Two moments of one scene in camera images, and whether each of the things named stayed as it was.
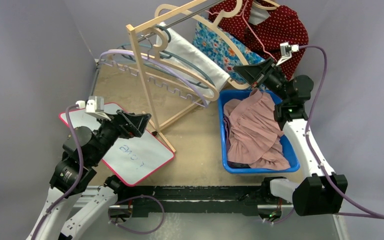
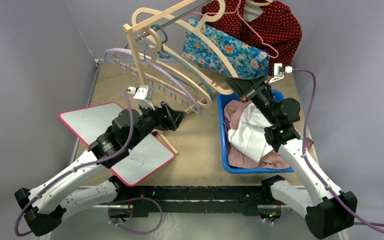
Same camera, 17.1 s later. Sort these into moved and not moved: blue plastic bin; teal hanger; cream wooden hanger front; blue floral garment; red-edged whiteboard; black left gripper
Moved: blue floral garment; cream wooden hanger front; teal hanger; black left gripper
Not moved: blue plastic bin; red-edged whiteboard
